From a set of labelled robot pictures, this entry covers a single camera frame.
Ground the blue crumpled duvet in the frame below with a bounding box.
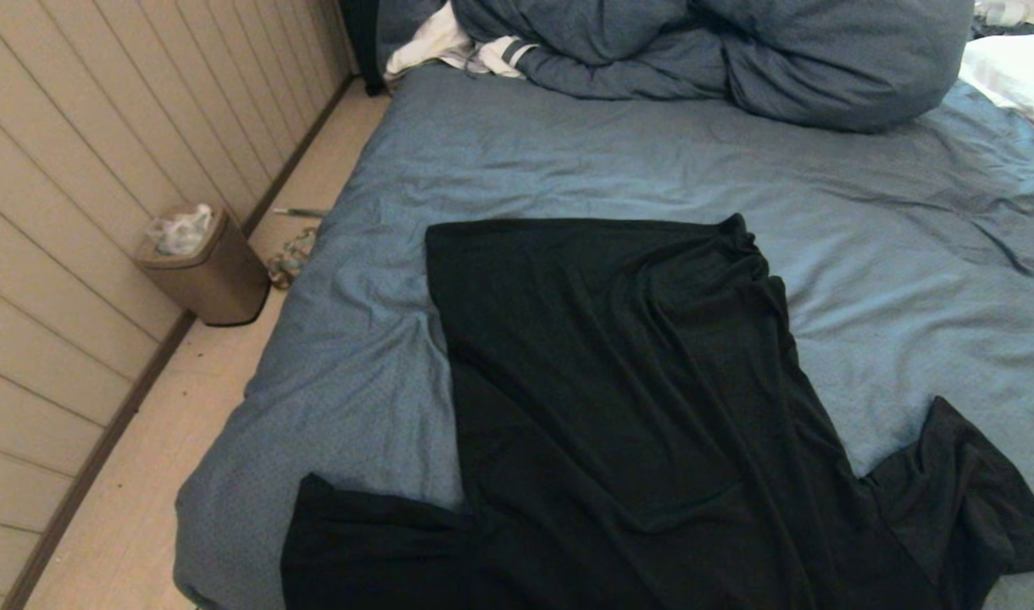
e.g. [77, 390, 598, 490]
[377, 0, 976, 134]

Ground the white pillow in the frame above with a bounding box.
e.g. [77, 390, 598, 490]
[958, 30, 1034, 141]

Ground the dark bedside furniture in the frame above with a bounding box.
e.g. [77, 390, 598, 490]
[341, 0, 391, 96]

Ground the black moon print t-shirt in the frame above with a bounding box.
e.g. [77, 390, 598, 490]
[280, 212, 1034, 610]

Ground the brown trash bin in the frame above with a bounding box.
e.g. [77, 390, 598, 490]
[133, 203, 271, 327]

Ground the crumpled plastic bin bag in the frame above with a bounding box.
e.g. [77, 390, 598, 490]
[146, 203, 214, 256]

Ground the patterned crumpled cloth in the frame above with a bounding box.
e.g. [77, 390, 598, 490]
[267, 226, 320, 290]

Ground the white striped garment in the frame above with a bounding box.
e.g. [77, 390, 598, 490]
[384, 0, 540, 79]

